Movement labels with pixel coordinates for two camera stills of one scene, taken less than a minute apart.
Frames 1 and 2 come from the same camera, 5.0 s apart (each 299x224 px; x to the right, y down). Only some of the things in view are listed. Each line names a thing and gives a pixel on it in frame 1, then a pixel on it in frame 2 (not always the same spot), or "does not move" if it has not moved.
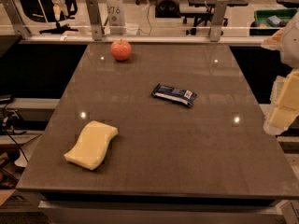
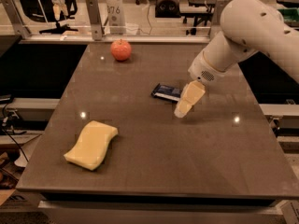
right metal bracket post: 219,18 does not move
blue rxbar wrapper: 174,93 does not move
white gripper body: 291,46 → 202,69
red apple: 121,49 does not move
